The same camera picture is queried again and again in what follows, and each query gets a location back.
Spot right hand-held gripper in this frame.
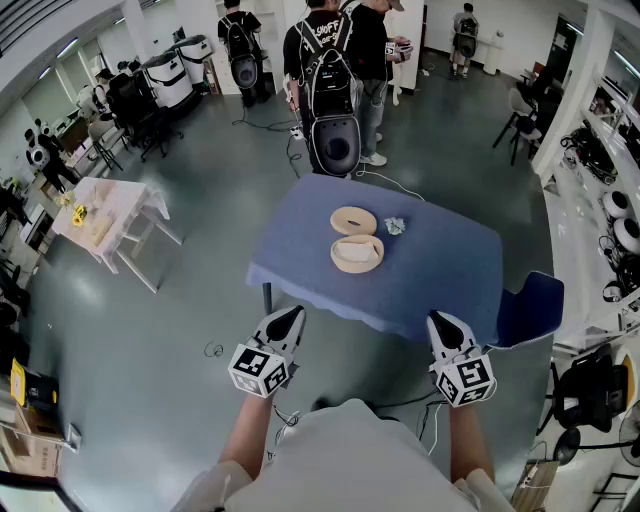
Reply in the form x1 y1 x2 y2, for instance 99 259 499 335
425 310 496 409

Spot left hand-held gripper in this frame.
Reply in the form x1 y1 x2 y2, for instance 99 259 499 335
228 305 307 400

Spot beige round tissue box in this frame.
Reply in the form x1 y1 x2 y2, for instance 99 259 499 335
329 235 386 275

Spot white tissues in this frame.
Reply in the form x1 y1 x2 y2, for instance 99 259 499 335
334 241 380 264

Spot person's right forearm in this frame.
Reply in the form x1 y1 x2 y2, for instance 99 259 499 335
447 400 496 484

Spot person's left forearm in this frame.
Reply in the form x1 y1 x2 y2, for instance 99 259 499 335
218 388 275 480

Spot beige round box lid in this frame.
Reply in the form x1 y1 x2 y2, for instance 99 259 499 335
329 206 379 236

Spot cardboard box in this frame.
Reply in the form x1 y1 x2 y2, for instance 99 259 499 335
0 402 66 479

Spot blue chair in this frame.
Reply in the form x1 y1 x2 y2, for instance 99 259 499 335
487 271 565 350

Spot blue tablecloth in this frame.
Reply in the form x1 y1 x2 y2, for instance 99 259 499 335
246 172 504 347

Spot black office chair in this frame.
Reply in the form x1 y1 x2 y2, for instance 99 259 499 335
536 344 630 435

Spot person's grey shirt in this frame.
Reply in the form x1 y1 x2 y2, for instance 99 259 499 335
169 398 517 512

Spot black standing fan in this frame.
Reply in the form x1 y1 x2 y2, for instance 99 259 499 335
552 412 640 468

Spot white table with cloth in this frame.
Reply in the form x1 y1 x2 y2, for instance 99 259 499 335
51 176 184 295

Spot white round device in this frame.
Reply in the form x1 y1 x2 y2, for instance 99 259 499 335
601 190 630 220
612 216 640 247

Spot yellow and black case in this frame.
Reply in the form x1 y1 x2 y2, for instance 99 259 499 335
9 357 59 407

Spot black swivel chair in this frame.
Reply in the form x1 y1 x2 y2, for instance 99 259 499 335
107 69 185 163

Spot white machine with black trim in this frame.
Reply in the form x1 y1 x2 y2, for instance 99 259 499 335
173 34 216 93
141 50 195 110

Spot white floor cable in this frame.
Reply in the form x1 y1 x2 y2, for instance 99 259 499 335
352 168 426 203

